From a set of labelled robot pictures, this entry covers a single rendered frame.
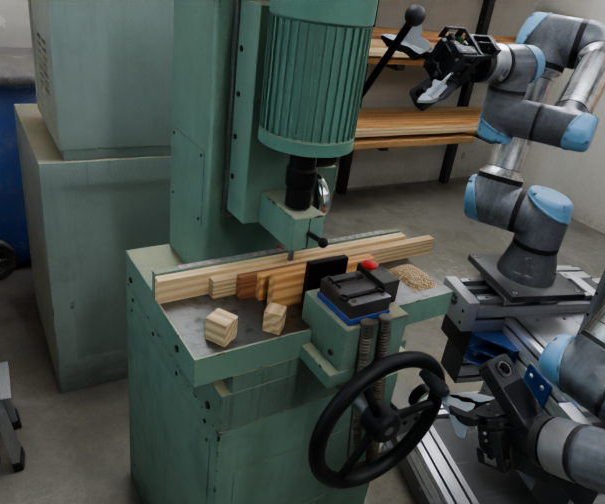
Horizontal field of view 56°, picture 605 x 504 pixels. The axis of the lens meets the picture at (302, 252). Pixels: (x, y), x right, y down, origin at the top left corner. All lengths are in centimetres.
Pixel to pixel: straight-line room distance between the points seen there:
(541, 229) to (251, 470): 90
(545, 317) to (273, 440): 83
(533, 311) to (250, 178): 88
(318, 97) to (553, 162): 389
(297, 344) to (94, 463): 112
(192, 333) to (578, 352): 61
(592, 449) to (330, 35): 68
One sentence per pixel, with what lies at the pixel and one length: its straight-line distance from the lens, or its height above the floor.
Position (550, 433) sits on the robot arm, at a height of 100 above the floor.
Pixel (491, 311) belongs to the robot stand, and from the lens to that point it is 157.
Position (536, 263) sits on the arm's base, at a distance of 157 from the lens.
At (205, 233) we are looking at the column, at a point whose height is 94.
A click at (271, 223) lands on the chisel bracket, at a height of 102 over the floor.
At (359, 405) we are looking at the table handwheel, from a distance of 104.
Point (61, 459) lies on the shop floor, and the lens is 206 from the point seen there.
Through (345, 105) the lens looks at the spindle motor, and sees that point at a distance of 99.
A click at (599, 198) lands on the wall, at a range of 456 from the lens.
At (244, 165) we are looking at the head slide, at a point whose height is 112.
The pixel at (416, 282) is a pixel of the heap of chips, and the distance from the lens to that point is 125.
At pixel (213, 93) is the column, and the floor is 124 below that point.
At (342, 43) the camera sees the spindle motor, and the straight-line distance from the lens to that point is 96.
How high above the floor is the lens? 151
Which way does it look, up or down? 28 degrees down
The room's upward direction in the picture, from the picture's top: 8 degrees clockwise
